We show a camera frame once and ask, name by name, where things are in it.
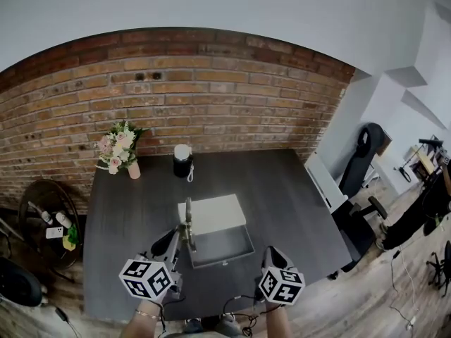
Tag black chair headrest with hole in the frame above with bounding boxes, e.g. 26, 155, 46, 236
0, 257, 44, 308

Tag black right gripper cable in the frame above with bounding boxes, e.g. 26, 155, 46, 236
221, 293, 271, 334

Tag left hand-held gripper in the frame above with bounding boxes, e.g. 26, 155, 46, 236
118, 227, 197, 303

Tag black swivel chair base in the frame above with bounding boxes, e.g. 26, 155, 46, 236
425, 239, 451, 298

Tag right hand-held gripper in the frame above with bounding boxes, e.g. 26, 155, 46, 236
258, 245, 306, 308

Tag white floor cable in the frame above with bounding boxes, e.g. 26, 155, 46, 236
388, 247, 421, 331

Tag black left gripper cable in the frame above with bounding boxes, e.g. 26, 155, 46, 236
159, 287, 188, 334

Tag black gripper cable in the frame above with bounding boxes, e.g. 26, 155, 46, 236
221, 293, 271, 334
159, 287, 188, 334

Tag black office chair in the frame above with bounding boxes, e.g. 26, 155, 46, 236
330, 122, 393, 274

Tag clear drink bottle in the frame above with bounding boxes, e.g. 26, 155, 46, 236
27, 201, 54, 225

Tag person's right forearm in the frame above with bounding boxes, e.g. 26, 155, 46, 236
264, 303, 294, 338

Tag black desk lamp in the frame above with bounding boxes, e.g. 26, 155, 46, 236
393, 135, 445, 183

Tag white lidded cup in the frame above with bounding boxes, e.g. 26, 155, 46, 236
55, 211, 73, 229

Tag round black side table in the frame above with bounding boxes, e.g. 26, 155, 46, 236
18, 178, 85, 271

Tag person's left forearm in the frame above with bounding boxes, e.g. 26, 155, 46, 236
118, 298, 166, 338

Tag black bottle with white lid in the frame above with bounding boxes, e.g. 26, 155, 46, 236
172, 144, 196, 183

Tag person's legs in jeans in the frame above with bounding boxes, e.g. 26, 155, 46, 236
182, 313, 245, 338

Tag white box with grey drawer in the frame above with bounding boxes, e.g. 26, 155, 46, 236
177, 194, 256, 270

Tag yellow green toy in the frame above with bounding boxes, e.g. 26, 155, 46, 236
62, 223, 80, 252

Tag pink vase with flowers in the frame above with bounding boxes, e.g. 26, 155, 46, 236
94, 120, 151, 180

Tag white desk side panel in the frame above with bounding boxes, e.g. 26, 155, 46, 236
304, 151, 350, 211

